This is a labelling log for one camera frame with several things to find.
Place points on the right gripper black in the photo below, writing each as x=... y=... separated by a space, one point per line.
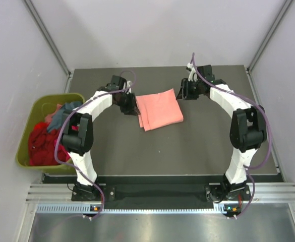
x=184 y=94

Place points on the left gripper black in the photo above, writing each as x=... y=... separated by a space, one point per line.
x=131 y=109

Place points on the salmon pink t shirt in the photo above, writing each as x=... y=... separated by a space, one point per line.
x=158 y=110

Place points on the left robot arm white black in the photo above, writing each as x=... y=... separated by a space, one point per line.
x=77 y=138

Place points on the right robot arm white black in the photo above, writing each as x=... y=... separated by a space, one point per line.
x=247 y=128

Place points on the grey blue t shirt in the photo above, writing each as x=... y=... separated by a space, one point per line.
x=57 y=118

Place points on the magenta pink t shirt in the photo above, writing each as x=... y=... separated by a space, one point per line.
x=62 y=153

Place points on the olive green plastic bin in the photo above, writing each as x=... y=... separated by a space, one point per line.
x=40 y=109

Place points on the red t shirt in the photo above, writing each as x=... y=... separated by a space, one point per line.
x=41 y=145

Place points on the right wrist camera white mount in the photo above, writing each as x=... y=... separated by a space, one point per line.
x=193 y=77

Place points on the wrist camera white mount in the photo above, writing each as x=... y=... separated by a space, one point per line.
x=193 y=77
x=129 y=86

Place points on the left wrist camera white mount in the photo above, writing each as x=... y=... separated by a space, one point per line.
x=129 y=86

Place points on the right aluminium corner post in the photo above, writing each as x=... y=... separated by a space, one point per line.
x=286 y=4

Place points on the aluminium corner post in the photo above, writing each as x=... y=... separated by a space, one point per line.
x=46 y=35
x=286 y=4

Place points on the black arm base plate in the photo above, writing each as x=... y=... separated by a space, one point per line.
x=172 y=191

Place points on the left aluminium corner post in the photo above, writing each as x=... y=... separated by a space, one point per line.
x=46 y=35

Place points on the slotted grey cable duct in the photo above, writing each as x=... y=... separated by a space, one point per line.
x=93 y=209

